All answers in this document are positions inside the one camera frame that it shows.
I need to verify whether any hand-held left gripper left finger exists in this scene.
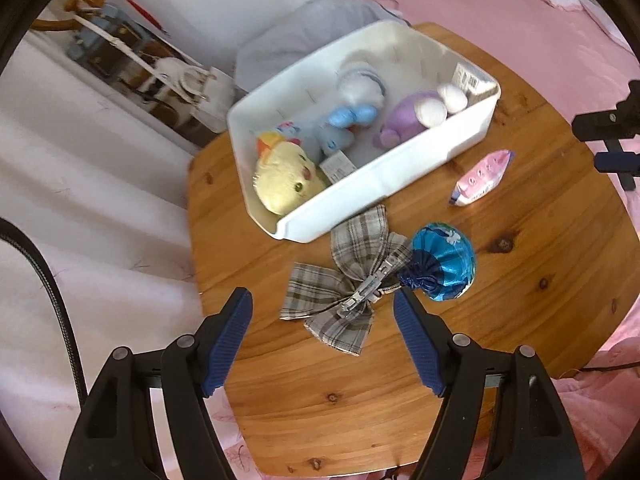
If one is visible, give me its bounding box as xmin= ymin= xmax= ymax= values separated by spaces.
xmin=60 ymin=287 xmax=253 ymax=480

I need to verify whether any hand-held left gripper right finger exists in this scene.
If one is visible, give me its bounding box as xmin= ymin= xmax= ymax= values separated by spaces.
xmin=393 ymin=287 xmax=586 ymax=480

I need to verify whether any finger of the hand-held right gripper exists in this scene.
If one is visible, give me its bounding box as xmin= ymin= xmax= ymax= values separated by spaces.
xmin=595 ymin=151 xmax=640 ymax=192
xmin=572 ymin=80 xmax=640 ymax=154

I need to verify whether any blue foil ball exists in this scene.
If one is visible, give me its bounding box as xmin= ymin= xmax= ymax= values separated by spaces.
xmin=397 ymin=221 xmax=477 ymax=303

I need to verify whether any grey plaid bow hair clip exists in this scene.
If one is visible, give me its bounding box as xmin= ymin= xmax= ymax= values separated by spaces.
xmin=279 ymin=205 xmax=416 ymax=357

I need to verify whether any pink tissue packet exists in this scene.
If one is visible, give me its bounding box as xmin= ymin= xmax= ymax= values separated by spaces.
xmin=448 ymin=149 xmax=516 ymax=207

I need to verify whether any small white carton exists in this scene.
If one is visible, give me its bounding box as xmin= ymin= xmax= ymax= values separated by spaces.
xmin=452 ymin=62 xmax=496 ymax=95

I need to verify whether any white plastic storage bin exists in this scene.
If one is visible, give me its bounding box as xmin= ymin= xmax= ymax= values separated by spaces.
xmin=226 ymin=20 xmax=502 ymax=245

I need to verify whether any yellow plush toy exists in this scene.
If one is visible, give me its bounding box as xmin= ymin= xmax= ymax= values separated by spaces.
xmin=251 ymin=130 xmax=331 ymax=216

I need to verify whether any purple plush doll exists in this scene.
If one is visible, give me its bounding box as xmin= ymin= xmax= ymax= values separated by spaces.
xmin=376 ymin=84 xmax=468 ymax=150

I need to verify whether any white printed box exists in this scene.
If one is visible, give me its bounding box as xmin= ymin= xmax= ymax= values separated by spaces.
xmin=319 ymin=152 xmax=360 ymax=183

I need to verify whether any white plush with blue tail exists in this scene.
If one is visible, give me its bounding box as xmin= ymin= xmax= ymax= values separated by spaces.
xmin=327 ymin=52 xmax=388 ymax=128

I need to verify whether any round wooden table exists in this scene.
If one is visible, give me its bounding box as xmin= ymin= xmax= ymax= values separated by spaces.
xmin=186 ymin=22 xmax=640 ymax=478

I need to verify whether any white curtain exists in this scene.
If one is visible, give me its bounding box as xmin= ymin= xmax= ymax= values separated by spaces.
xmin=0 ymin=35 xmax=201 ymax=480

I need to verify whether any small white handbag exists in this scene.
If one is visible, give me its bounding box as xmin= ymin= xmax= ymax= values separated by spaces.
xmin=137 ymin=57 xmax=196 ymax=106

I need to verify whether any grey cloth bundle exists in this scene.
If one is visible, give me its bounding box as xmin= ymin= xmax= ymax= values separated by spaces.
xmin=235 ymin=0 xmax=413 ymax=93

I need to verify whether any blue-grey hanging bag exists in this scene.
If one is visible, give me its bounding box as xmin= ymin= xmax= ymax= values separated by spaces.
xmin=67 ymin=5 xmax=171 ymax=76

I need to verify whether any black braided cable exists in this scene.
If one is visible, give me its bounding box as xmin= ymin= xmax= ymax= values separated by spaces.
xmin=0 ymin=217 xmax=88 ymax=413

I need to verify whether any red strap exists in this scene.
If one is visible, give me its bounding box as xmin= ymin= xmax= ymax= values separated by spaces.
xmin=110 ymin=0 xmax=171 ymax=36

